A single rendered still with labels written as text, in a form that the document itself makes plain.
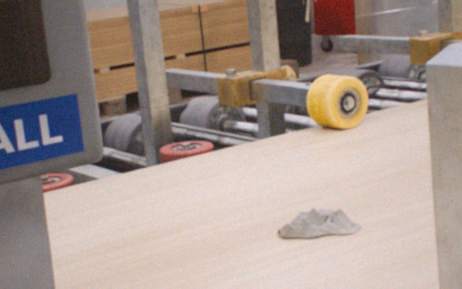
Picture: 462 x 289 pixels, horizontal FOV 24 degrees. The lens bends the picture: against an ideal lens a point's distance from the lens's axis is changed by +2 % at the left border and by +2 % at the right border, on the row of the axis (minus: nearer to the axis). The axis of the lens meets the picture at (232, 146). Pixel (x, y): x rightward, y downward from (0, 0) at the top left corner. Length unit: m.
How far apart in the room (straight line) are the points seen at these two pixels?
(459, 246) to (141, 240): 0.64
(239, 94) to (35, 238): 1.39
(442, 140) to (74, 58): 0.23
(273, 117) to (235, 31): 5.82
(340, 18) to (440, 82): 8.56
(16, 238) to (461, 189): 0.24
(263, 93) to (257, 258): 0.73
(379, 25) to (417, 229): 3.74
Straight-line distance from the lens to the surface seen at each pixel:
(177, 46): 7.35
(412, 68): 2.61
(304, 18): 8.55
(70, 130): 0.36
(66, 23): 0.36
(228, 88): 1.76
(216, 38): 7.53
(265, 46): 1.79
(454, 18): 2.09
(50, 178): 1.47
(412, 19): 4.78
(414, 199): 1.21
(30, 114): 0.36
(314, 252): 1.05
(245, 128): 2.16
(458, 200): 0.54
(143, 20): 1.66
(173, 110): 2.32
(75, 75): 0.36
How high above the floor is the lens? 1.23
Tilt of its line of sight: 12 degrees down
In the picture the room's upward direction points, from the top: 6 degrees counter-clockwise
